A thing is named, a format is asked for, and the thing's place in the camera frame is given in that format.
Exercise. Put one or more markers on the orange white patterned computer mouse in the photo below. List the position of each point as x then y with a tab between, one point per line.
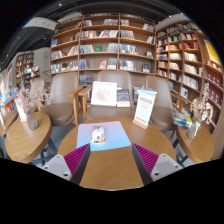
98	134

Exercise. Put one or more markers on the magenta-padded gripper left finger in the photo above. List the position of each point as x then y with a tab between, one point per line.
77	159

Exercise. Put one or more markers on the flat blue books on armrest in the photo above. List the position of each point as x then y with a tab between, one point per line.
137	90

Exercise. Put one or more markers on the glass vase beige dried flowers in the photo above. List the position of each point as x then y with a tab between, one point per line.
194	128

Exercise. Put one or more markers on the white orange sign wooden base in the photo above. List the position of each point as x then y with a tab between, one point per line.
144	108

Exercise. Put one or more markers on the glass vase pink dried flowers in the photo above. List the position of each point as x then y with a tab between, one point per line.
31	120

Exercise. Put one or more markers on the blue orange display table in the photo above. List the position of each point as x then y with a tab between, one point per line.
8	100

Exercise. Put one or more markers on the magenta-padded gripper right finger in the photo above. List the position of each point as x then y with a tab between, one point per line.
146	159

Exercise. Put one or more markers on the wide wooden bookshelf with books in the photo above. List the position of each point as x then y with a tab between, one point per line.
100	43

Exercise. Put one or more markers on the round wooden side table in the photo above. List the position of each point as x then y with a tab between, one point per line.
28	140
8	120
196	146

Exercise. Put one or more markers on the distant wooden bookshelf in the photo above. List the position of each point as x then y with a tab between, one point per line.
28	68

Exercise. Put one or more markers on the small white card sign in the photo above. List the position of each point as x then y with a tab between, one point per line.
22	113

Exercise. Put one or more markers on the blue pink gradient mouse pad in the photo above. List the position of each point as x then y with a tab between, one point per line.
116	133

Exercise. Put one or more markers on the beige armchair wooden arms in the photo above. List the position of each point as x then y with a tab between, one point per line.
113	76
61	100
161	110

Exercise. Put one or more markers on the curved wooden bookshelf with books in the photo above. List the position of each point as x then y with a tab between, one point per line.
193	66

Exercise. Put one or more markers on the stack of books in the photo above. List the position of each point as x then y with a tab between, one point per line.
181	119

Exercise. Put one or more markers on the white framed pink print picture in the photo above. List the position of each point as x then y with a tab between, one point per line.
104	93

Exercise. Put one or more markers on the dark cover book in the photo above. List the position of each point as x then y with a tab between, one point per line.
123	96

